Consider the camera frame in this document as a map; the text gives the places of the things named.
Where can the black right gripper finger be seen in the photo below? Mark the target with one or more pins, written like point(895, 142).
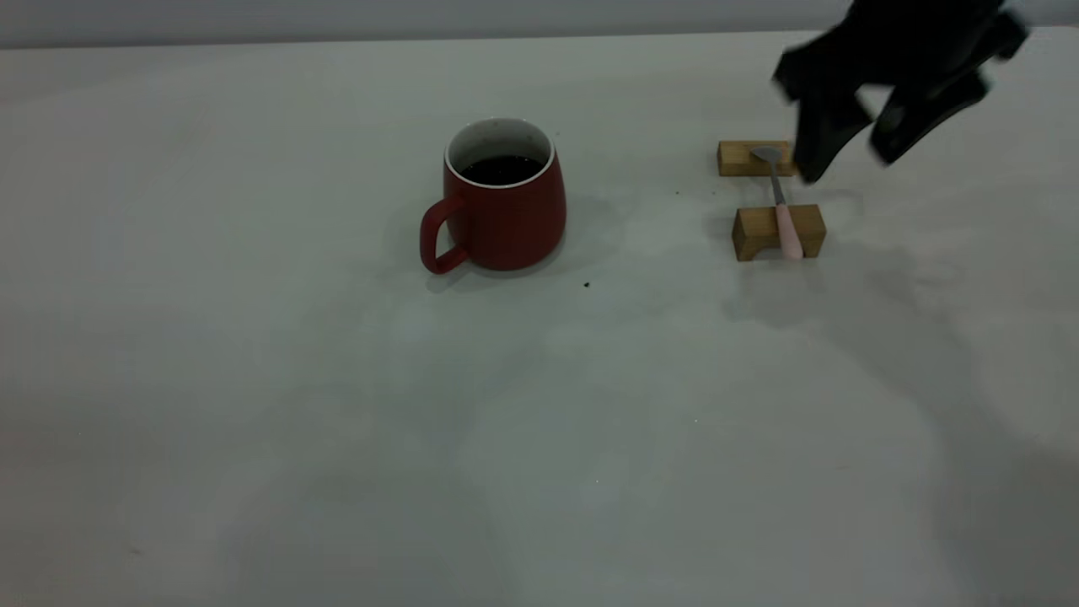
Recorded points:
point(822, 126)
point(919, 114)

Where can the red ceramic cup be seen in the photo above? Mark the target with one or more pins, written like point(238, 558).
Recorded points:
point(514, 228)

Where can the dark brown coffee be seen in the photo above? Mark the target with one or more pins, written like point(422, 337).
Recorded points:
point(501, 169)

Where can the arched wooden block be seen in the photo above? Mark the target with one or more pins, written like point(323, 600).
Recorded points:
point(754, 226)

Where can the flat rectangular wooden block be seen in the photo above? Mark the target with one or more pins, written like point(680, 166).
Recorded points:
point(735, 159)

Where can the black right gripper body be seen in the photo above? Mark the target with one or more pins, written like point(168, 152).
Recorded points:
point(910, 42)

